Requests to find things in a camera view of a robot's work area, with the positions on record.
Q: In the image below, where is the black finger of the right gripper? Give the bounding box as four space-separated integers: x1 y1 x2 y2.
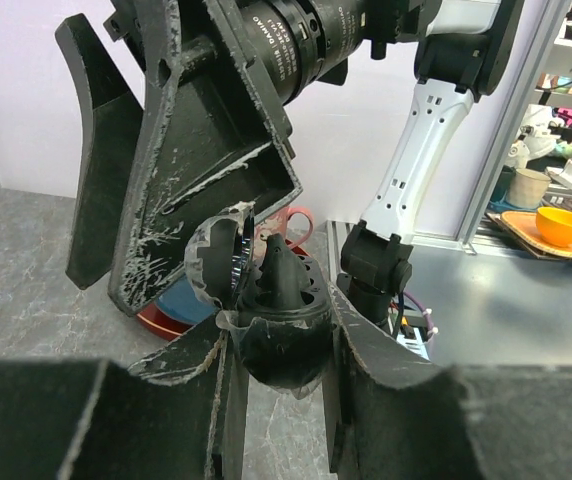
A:
55 14 143 290

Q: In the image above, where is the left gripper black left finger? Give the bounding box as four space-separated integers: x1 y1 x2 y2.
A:
0 319 248 479

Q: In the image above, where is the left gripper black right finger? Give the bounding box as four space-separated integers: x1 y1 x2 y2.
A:
322 286 572 479

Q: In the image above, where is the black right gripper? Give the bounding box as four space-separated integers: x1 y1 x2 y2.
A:
104 1 302 314

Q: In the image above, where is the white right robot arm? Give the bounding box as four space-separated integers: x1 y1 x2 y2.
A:
55 1 523 314

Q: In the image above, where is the red round plate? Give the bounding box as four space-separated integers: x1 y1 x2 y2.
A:
135 239 312 342

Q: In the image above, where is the blue leaf-shaped dish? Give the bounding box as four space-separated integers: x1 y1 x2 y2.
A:
155 277 215 325

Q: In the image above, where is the wooden tray background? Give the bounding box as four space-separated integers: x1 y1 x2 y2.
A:
486 206 572 261

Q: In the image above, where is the orange bowl on tray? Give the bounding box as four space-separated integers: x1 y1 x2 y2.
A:
535 207 572 247

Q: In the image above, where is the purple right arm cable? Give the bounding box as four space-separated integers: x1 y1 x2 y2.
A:
395 292 440 359

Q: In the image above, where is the aluminium frame post right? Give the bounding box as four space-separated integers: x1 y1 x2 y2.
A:
455 1 570 251

